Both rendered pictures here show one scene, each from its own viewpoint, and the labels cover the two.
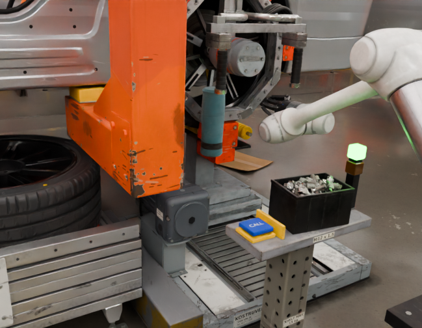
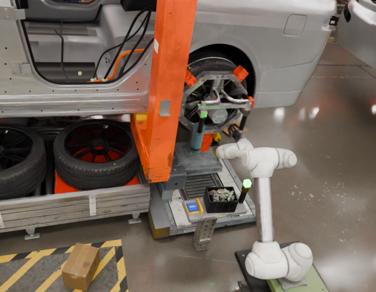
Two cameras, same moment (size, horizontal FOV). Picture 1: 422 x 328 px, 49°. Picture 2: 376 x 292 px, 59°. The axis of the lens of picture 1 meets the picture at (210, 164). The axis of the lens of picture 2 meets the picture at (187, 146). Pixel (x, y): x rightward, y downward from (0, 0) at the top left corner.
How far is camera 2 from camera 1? 1.19 m
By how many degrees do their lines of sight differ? 19
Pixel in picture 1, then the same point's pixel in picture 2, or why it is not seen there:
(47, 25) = (125, 88)
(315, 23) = (270, 85)
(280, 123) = (225, 152)
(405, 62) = (259, 169)
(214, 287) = (181, 212)
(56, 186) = (119, 165)
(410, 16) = (369, 48)
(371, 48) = (247, 160)
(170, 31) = (169, 128)
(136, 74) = (153, 143)
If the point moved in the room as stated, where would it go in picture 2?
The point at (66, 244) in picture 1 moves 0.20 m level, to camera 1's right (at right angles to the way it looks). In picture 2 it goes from (119, 192) to (145, 200)
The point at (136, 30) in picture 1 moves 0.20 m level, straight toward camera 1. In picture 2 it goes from (154, 129) to (148, 149)
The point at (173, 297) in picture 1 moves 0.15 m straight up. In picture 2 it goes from (160, 215) to (163, 203)
